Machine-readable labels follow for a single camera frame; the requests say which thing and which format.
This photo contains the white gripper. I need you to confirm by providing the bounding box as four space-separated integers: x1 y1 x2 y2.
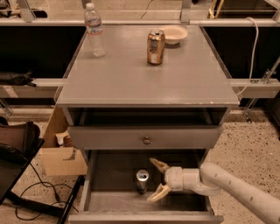
147 157 184 202

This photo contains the silver blue redbull can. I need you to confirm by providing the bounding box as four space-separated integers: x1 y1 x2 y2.
136 170 150 194

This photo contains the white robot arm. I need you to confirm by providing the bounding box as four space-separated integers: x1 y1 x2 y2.
147 157 280 224

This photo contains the round brass drawer knob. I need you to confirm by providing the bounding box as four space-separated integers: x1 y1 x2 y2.
143 136 151 144

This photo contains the grey top drawer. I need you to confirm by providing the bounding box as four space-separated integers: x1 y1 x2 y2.
68 125 223 150

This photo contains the open grey middle drawer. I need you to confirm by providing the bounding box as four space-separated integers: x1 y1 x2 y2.
68 150 223 224

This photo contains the grey drawer cabinet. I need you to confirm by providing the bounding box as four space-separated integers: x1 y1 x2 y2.
56 24 241 156

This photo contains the gold soda can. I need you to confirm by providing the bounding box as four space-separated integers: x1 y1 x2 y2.
147 29 165 65

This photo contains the cardboard box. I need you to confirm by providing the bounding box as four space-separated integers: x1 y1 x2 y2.
41 107 88 176

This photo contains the white paper bowl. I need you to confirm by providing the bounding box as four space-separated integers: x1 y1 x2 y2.
161 25 188 45

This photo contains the black chair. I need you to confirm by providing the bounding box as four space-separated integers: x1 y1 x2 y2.
0 117 84 224

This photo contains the clear plastic water bottle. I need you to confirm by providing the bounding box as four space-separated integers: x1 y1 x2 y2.
84 3 106 57

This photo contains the white hanging cable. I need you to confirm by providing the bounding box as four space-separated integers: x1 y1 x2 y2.
235 17 261 97

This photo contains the black floor cable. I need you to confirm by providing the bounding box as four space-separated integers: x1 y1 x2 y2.
14 162 81 221

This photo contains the black object on rail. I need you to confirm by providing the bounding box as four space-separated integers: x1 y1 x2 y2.
0 71 36 87

